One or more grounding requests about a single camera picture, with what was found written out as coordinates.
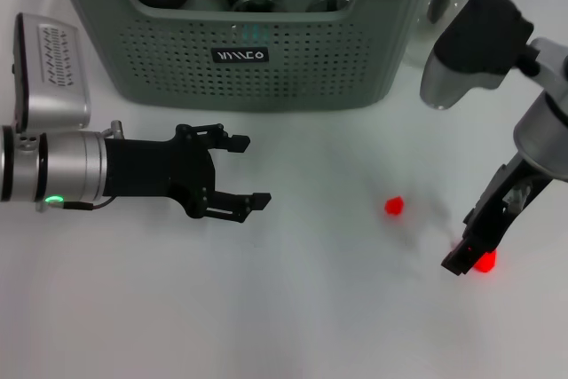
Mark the glass teacup black holder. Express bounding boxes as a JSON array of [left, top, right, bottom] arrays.
[[305, 0, 352, 14], [230, 0, 277, 14]]

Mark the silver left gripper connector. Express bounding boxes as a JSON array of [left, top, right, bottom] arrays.
[[104, 120, 126, 140]]

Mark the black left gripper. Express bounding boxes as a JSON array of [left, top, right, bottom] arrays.
[[102, 122, 273, 225]]

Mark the small orange-red toy block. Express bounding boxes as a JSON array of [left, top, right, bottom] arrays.
[[383, 195, 406, 217]]

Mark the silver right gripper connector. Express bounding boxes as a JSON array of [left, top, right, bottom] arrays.
[[505, 186, 533, 212]]

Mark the left arm cable plug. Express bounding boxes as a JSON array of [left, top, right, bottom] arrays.
[[37, 198, 113, 215]]

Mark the grey-green perforated storage basket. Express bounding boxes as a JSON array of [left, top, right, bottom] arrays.
[[42, 0, 449, 112]]

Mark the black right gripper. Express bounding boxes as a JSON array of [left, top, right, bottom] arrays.
[[440, 152, 551, 277]]

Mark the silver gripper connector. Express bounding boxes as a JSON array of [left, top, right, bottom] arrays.
[[505, 186, 533, 212], [104, 120, 126, 140]]

